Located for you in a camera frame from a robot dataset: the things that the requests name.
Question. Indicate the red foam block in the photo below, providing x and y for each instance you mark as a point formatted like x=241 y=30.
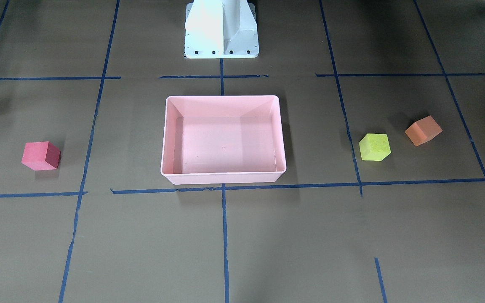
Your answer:
x=40 y=156

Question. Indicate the yellow foam block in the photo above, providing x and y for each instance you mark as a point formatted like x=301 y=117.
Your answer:
x=374 y=147

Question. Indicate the white pedestal column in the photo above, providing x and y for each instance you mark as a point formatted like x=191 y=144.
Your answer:
x=221 y=29

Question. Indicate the orange foam block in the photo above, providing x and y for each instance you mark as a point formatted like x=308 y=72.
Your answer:
x=423 y=130

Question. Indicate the pink plastic bin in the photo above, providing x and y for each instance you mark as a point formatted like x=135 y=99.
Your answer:
x=223 y=139

